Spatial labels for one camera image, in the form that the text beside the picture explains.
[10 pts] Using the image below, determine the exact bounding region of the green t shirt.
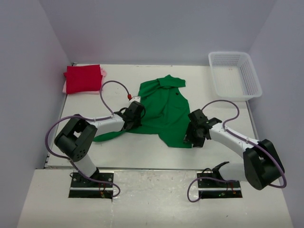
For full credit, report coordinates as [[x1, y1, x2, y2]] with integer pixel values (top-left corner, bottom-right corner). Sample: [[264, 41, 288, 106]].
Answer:
[[93, 75, 191, 149]]

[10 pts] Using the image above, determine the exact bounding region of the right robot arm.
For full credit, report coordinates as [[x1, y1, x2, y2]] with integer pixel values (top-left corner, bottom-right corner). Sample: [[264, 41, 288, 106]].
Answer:
[[184, 109, 285, 190]]

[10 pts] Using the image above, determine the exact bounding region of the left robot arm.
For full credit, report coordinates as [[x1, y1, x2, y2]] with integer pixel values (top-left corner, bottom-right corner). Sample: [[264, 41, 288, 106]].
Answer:
[[54, 101, 146, 187]]

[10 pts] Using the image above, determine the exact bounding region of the pink folded t shirt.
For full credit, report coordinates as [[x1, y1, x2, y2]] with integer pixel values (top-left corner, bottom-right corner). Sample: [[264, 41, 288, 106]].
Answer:
[[62, 67, 108, 96]]

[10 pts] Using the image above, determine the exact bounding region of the white plastic basket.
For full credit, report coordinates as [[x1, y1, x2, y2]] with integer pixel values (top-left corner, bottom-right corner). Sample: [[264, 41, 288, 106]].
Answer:
[[208, 51, 262, 102]]

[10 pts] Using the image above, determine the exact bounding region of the red folded t shirt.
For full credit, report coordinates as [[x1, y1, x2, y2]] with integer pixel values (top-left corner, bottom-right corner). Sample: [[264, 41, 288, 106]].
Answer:
[[63, 65, 103, 95]]

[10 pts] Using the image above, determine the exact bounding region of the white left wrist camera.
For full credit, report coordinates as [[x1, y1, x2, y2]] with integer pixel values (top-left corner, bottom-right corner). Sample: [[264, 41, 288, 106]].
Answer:
[[129, 96, 141, 103]]

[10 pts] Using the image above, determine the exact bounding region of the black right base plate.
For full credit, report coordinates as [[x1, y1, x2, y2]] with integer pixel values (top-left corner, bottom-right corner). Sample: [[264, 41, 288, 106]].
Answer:
[[197, 171, 243, 199]]

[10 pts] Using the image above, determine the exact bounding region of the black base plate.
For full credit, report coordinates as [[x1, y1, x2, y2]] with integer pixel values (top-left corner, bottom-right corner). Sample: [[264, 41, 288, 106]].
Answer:
[[197, 171, 243, 199], [68, 172, 114, 199]]

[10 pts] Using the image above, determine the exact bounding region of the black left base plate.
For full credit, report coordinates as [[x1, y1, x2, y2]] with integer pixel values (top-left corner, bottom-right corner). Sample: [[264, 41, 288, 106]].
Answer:
[[68, 172, 114, 199]]

